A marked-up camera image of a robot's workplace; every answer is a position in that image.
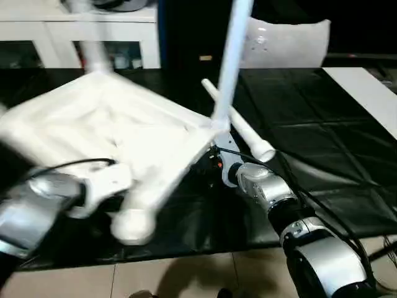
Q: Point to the white plastic table leg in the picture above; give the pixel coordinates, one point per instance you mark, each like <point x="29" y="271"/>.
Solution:
<point x="248" y="133"/>
<point x="231" y="62"/>
<point x="93" y="40"/>

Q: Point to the white plastic table top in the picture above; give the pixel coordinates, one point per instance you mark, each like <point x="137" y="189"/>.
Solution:
<point x="93" y="124"/>

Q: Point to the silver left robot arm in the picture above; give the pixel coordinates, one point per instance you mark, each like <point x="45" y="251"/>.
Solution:
<point x="34" y="201"/>

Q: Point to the black work mat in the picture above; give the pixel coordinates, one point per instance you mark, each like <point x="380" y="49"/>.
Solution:
<point x="310" y="124"/>

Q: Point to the small white cup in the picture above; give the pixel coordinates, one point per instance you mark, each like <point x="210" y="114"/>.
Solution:
<point x="135" y="63"/>

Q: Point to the black cabinet with gold label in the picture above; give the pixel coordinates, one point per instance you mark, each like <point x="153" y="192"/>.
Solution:
<point x="192" y="31"/>

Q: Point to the grey cushion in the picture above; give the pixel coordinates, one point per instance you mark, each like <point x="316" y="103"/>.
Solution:
<point x="288" y="43"/>

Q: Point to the white sideboard with glass doors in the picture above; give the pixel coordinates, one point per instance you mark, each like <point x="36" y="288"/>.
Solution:
<point x="77" y="28"/>

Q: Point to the dark round helmet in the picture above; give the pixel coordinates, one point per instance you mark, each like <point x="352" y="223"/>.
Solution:
<point x="121" y="3"/>

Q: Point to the black stand leg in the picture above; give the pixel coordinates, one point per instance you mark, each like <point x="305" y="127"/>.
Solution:
<point x="384" y="254"/>

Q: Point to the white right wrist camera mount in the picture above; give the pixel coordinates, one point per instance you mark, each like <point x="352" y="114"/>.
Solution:
<point x="228" y="146"/>

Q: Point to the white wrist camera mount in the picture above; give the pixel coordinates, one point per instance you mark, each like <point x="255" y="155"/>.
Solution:
<point x="105" y="183"/>
<point x="228" y="146"/>

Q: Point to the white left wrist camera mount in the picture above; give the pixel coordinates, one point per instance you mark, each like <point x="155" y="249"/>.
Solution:
<point x="105" y="183"/>

